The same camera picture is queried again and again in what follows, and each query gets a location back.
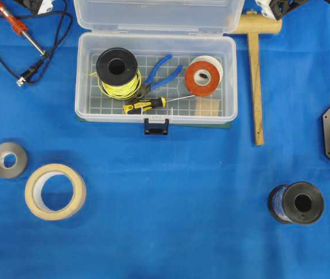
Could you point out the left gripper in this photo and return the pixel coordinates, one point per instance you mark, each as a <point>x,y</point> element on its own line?
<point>37,7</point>

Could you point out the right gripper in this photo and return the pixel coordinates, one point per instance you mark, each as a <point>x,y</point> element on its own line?
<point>277,9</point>

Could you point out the clear plastic tool box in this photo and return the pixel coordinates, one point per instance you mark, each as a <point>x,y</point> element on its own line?
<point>151,30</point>

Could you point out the black box latch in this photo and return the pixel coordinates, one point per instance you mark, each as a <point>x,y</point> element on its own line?
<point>156,128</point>

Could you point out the orange soldering iron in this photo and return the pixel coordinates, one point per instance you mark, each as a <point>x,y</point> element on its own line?
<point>19,27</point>

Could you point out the wooden mallet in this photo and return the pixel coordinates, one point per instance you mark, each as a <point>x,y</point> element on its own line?
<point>252,25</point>

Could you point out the white tape roll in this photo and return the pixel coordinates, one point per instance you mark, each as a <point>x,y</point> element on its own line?
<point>212,60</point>

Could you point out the red tape roll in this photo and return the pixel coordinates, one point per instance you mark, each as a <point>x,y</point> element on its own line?
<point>202,78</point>

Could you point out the small wooden block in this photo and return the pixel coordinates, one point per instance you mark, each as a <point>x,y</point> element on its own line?
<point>207,107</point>

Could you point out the yellow black screwdriver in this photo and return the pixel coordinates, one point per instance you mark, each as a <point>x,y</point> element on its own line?
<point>142,106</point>

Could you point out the grey tape roll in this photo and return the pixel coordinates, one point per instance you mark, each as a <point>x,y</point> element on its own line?
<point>13,160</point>

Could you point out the beige masking tape roll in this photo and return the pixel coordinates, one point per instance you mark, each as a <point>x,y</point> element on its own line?
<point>55,192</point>

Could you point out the blue table cloth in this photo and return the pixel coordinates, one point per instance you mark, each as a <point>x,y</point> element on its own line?
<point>192,204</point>

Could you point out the yellow wire spool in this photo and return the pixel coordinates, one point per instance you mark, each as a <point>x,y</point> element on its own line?
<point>118,75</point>

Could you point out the blue handled pliers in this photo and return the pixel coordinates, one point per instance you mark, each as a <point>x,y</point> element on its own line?
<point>155,80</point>

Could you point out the blue wire spool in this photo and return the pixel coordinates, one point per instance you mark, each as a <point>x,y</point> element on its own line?
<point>298,203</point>

